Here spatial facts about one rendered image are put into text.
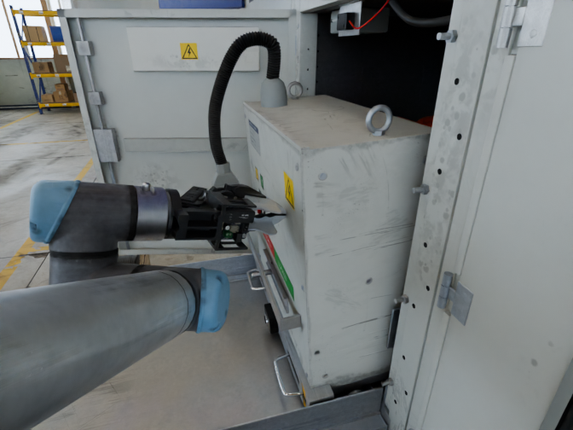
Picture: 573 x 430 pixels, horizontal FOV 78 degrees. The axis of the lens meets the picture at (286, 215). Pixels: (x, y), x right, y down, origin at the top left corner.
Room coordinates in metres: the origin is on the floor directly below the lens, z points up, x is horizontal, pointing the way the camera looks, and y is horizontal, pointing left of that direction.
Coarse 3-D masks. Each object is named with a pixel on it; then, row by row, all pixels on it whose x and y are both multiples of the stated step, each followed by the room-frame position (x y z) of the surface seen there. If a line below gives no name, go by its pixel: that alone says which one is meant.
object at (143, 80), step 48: (96, 48) 1.08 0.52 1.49; (144, 48) 1.05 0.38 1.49; (192, 48) 1.05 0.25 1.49; (288, 48) 1.06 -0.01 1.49; (96, 96) 1.05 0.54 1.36; (144, 96) 1.08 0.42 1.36; (192, 96) 1.08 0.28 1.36; (240, 96) 1.09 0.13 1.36; (288, 96) 1.06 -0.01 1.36; (96, 144) 1.05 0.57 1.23; (144, 144) 1.06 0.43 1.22; (192, 144) 1.07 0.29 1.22; (240, 144) 1.07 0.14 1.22; (192, 240) 1.08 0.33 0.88
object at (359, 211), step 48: (336, 144) 0.48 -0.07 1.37; (384, 144) 0.49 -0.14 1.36; (336, 192) 0.48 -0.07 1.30; (384, 192) 0.50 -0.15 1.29; (336, 240) 0.48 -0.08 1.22; (384, 240) 0.50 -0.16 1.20; (336, 288) 0.48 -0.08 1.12; (384, 288) 0.50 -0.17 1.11; (336, 336) 0.48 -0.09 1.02; (384, 336) 0.51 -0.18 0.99; (336, 384) 0.48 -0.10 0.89
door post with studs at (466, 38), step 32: (480, 0) 0.43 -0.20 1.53; (448, 32) 0.46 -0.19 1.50; (480, 32) 0.42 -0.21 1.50; (448, 64) 0.47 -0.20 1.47; (480, 64) 0.41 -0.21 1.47; (448, 96) 0.45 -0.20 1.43; (448, 128) 0.44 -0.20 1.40; (448, 160) 0.43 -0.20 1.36; (416, 192) 0.46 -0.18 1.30; (448, 192) 0.42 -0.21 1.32; (416, 224) 0.47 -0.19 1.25; (416, 256) 0.46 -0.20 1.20; (416, 288) 0.44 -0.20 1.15; (416, 320) 0.43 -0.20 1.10; (416, 352) 0.42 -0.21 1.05; (384, 384) 0.46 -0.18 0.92
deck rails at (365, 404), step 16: (240, 256) 0.96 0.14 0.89; (224, 272) 0.94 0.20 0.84; (240, 272) 0.96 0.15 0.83; (336, 400) 0.45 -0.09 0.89; (352, 400) 0.46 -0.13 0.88; (368, 400) 0.47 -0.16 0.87; (272, 416) 0.42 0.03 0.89; (288, 416) 0.42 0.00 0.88; (304, 416) 0.43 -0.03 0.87; (320, 416) 0.44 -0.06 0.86; (336, 416) 0.45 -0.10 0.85; (352, 416) 0.46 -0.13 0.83; (368, 416) 0.46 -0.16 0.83
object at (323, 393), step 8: (256, 264) 0.95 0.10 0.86; (280, 312) 0.69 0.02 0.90; (280, 336) 0.67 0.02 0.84; (288, 336) 0.61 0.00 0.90; (288, 344) 0.58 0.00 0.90; (288, 352) 0.59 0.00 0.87; (296, 352) 0.56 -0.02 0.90; (288, 360) 0.59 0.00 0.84; (296, 360) 0.54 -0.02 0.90; (296, 368) 0.52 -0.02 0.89; (296, 376) 0.53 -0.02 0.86; (304, 376) 0.50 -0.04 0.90; (304, 384) 0.48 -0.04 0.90; (328, 384) 0.48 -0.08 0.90; (312, 392) 0.46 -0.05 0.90; (320, 392) 0.46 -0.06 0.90; (328, 392) 0.46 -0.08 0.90; (304, 400) 0.47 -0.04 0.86; (312, 400) 0.45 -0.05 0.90; (320, 400) 0.45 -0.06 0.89; (328, 400) 0.45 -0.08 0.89
